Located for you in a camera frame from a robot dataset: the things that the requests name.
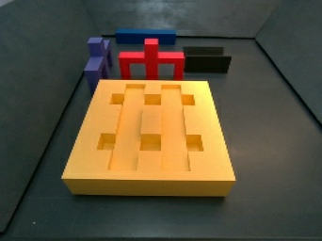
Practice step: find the yellow slotted board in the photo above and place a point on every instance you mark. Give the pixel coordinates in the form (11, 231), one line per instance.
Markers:
(150, 142)

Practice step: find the red cross-shaped block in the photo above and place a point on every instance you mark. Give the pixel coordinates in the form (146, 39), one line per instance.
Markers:
(151, 58)

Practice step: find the purple cross-shaped block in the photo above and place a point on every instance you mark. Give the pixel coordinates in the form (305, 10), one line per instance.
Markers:
(100, 61)

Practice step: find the blue rectangular block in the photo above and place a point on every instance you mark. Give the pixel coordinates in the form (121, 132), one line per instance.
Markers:
(135, 36)

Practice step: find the black angle bracket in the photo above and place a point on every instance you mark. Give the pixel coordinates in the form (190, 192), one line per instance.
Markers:
(206, 59)

